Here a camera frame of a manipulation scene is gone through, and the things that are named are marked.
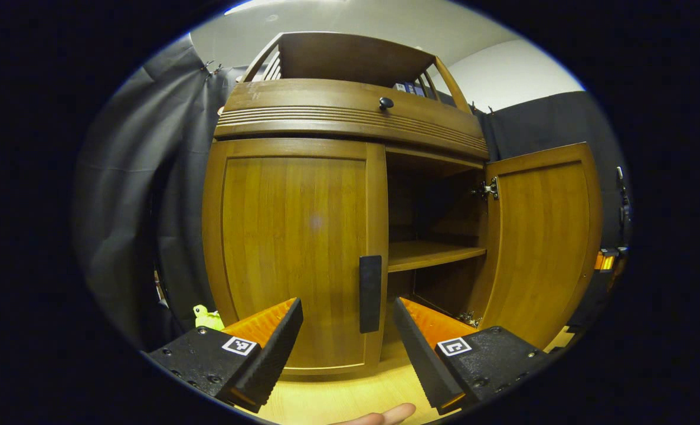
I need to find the green frog plush toy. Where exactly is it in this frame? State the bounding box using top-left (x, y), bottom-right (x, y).
top-left (193, 305), bottom-right (225, 331)

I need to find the black backdrop cloth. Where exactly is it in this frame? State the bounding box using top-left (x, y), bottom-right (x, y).
top-left (73, 35), bottom-right (629, 349)

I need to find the wooden cabinet door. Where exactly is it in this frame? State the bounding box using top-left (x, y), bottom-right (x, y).
top-left (201, 138), bottom-right (390, 377)
top-left (474, 142), bottom-right (603, 350)

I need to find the wooden inner shelf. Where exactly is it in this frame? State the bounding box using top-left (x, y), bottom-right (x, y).
top-left (387, 240), bottom-right (488, 273)

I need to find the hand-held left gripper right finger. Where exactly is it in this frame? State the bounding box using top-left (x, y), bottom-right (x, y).
top-left (392, 297), bottom-right (554, 416)

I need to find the wooden double-door shoe cabinet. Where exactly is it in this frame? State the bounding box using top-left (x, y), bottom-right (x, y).
top-left (201, 31), bottom-right (491, 378)

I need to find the black metal stand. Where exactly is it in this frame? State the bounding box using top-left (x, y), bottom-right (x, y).
top-left (614, 167), bottom-right (632, 244)

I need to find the ceiling light panel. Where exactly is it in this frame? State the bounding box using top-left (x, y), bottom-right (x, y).
top-left (226, 0), bottom-right (351, 15)

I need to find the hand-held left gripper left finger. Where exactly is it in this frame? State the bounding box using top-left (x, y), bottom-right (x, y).
top-left (142, 297), bottom-right (305, 414)

